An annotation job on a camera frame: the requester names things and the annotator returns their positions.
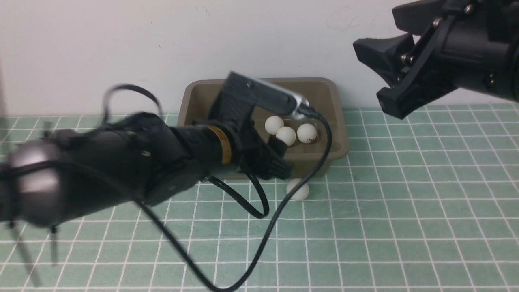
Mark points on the white ball with logo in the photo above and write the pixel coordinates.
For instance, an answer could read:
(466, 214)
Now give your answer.
(307, 133)

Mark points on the green checkered tablecloth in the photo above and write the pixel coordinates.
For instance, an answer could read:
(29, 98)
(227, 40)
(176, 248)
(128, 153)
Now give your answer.
(426, 204)

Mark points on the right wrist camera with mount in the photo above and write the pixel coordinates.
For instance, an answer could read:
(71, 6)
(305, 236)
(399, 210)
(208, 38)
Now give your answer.
(417, 17)

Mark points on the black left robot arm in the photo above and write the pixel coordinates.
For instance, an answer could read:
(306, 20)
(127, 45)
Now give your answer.
(67, 175)

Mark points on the white ping-pong ball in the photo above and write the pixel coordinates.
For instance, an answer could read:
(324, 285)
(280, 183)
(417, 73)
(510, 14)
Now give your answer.
(302, 193)
(273, 124)

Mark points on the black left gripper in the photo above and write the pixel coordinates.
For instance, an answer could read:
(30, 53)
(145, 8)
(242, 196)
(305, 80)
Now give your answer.
(260, 159)

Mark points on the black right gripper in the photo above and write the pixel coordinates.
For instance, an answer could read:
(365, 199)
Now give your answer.
(476, 49)

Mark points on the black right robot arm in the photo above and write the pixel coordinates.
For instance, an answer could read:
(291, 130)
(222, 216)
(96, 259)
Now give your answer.
(447, 45)

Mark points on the white ball with dark mark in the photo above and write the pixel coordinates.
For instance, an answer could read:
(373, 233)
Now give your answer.
(287, 135)

